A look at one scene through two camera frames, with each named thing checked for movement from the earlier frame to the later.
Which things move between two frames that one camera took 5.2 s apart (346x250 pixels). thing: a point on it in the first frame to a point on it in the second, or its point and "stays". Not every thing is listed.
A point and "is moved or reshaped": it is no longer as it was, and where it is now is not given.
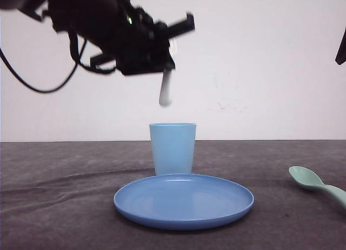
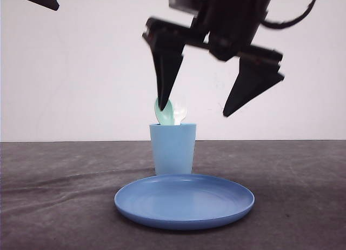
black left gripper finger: x=341 y=55 to x=232 y=18
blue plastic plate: x=182 y=201 stays
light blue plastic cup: x=173 y=146 stays
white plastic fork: x=166 y=90 is moved or reshaped
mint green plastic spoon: x=306 y=178 to x=166 y=116
